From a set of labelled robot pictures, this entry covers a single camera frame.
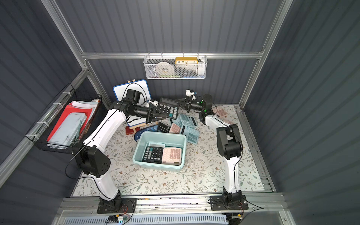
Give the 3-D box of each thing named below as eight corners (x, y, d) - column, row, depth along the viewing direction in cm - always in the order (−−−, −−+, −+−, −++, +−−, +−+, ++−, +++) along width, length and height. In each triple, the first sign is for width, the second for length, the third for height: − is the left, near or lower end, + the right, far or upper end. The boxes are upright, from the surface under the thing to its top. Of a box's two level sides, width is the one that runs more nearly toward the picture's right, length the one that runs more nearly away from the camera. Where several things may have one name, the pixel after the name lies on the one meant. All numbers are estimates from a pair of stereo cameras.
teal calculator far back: (182, 129, 107) (182, 124, 102) (179, 119, 114) (179, 113, 108) (196, 127, 109) (196, 121, 103) (192, 117, 115) (193, 111, 110)
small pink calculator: (169, 135, 101) (168, 131, 97) (172, 127, 106) (172, 123, 102) (177, 137, 100) (177, 133, 96) (180, 128, 105) (180, 124, 101)
